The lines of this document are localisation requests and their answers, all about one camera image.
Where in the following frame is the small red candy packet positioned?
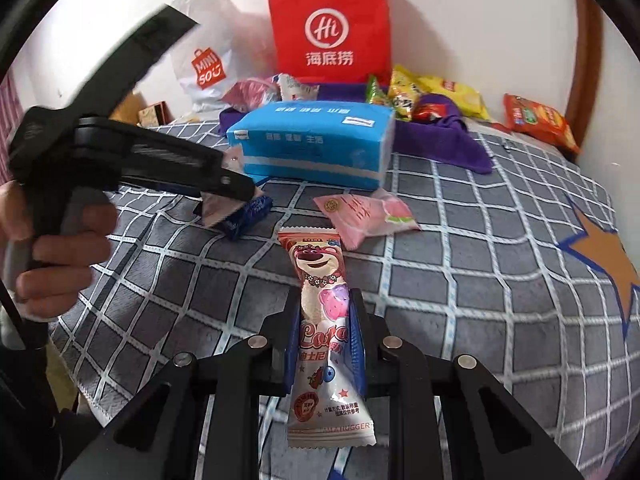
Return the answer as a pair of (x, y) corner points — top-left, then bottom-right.
(412, 102), (453, 123)

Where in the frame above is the white plastic shopping bag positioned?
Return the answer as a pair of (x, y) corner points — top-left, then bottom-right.
(170, 0), (281, 113)

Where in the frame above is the white snack packet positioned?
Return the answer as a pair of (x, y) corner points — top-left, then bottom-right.
(277, 73), (321, 103)

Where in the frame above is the purple cloth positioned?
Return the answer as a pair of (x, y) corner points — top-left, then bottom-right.
(218, 80), (493, 175)

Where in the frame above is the brown cardboard box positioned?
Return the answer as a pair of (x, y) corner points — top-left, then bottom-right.
(107, 91), (146, 123)

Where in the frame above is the black cable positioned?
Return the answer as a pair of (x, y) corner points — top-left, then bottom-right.
(0, 282), (33, 353)

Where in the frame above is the wooden headboard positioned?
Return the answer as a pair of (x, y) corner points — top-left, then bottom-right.
(570, 0), (606, 161)

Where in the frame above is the grey checked blanket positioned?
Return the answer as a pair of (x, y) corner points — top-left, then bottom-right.
(50, 117), (640, 480)

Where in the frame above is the yellow green snack packet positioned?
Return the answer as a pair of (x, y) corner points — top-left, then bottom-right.
(387, 64), (426, 122)

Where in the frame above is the pink bear snack packet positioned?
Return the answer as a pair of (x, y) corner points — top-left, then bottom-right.
(276, 227), (377, 448)

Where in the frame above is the blue tissue pack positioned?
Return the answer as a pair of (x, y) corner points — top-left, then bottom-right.
(226, 101), (397, 192)

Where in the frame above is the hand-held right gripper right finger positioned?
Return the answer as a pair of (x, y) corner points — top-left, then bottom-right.
(347, 287), (583, 480)

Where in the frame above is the person's left hand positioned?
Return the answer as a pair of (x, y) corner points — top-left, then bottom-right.
(0, 180), (121, 322)

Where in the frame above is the blue candy packet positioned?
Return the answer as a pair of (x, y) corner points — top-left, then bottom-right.
(195, 149), (274, 239)

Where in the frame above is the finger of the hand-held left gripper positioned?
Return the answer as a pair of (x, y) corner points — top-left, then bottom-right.
(120, 135), (257, 202)

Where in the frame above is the pink peach snack packet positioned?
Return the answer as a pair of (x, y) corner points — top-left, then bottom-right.
(313, 189), (422, 251)

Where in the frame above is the small wooden box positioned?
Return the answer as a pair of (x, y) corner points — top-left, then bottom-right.
(137, 101), (173, 128)

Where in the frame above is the red tote bag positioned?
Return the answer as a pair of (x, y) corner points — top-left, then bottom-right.
(266, 0), (393, 86)

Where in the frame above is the pink and yellow snack packet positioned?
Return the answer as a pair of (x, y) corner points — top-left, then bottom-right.
(220, 76), (281, 113)

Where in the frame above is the yellow chips bag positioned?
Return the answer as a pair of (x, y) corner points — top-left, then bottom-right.
(417, 75), (493, 122)

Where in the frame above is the orange red snack bag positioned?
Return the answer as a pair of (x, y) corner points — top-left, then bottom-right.
(502, 93), (581, 156)

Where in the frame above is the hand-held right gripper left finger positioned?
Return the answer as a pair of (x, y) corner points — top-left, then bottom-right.
(60, 287), (306, 480)

